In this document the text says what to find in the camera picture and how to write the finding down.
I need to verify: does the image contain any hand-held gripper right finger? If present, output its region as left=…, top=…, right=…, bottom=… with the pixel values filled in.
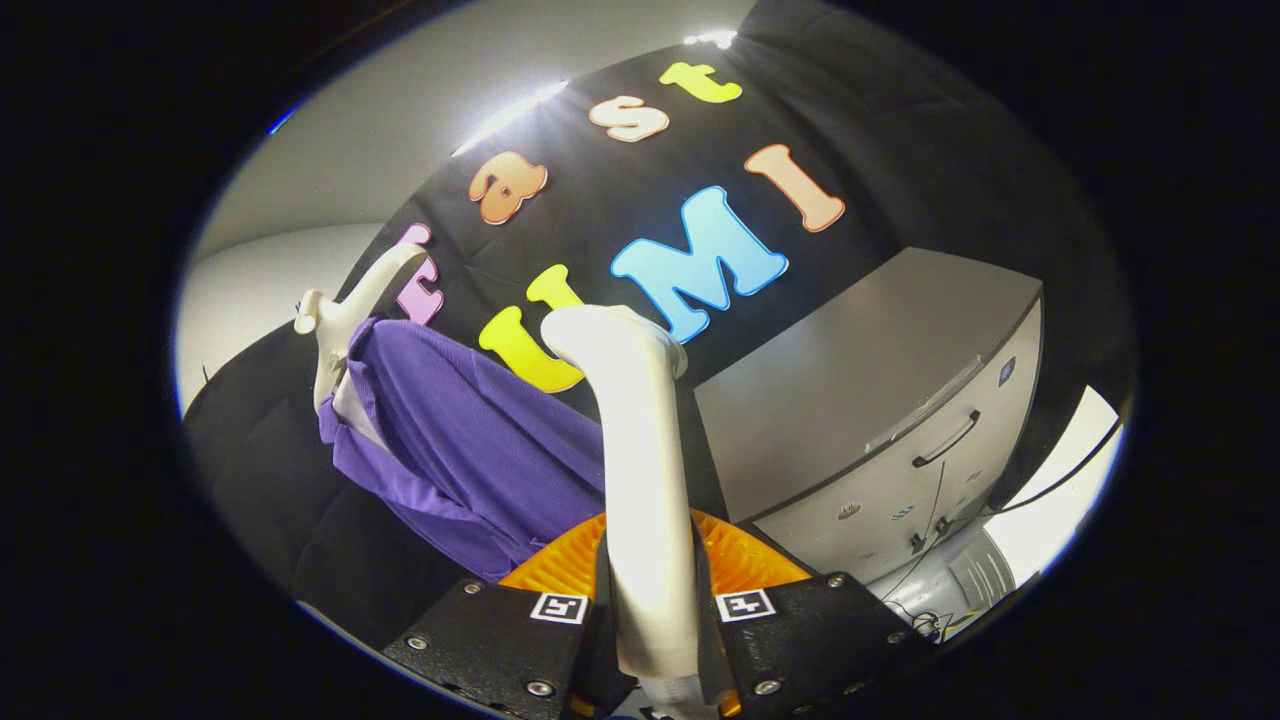
left=690, top=508, right=936, bottom=720

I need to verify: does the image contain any white vertical ironing board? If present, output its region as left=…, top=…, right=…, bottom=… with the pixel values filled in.
left=330, top=375, right=386, bottom=451

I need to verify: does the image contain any black cabinet handle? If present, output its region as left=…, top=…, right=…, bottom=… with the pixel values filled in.
left=912, top=410, right=981, bottom=469

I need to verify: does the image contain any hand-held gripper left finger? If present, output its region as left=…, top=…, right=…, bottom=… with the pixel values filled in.
left=383, top=510, right=636, bottom=720

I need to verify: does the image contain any black cable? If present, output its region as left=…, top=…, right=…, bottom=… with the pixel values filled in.
left=935, top=418, right=1123, bottom=529

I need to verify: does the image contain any white garment steamer head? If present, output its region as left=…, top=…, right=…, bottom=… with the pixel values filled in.
left=540, top=305, right=716, bottom=691

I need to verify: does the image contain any cream clothes hanger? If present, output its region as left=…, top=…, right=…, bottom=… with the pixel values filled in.
left=294, top=243, right=429, bottom=413

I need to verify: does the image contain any grey drawer cabinet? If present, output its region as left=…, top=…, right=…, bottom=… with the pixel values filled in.
left=693, top=247, right=1046, bottom=586

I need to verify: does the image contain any purple jacket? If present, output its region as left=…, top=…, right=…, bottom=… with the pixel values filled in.
left=318, top=318, right=609, bottom=583

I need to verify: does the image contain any grey garment steamer base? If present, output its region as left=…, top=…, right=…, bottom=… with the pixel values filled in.
left=868, top=525, right=1016, bottom=641

